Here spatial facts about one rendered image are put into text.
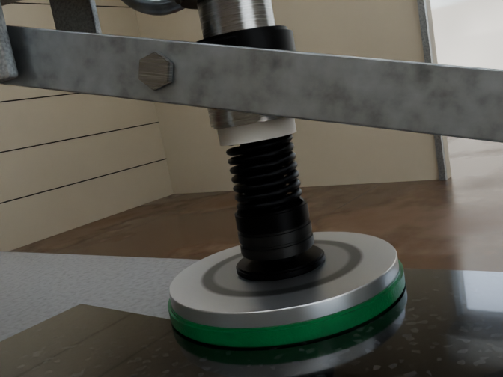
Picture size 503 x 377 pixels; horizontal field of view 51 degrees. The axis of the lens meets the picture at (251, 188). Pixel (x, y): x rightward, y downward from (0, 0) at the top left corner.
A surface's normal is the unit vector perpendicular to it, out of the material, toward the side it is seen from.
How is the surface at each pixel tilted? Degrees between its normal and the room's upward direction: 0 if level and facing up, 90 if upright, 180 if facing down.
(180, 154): 90
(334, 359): 0
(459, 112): 90
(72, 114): 90
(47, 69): 90
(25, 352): 0
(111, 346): 0
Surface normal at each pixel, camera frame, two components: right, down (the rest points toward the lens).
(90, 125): 0.79, -0.04
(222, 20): -0.34, 0.22
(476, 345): -0.18, -0.97
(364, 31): -0.59, 0.23
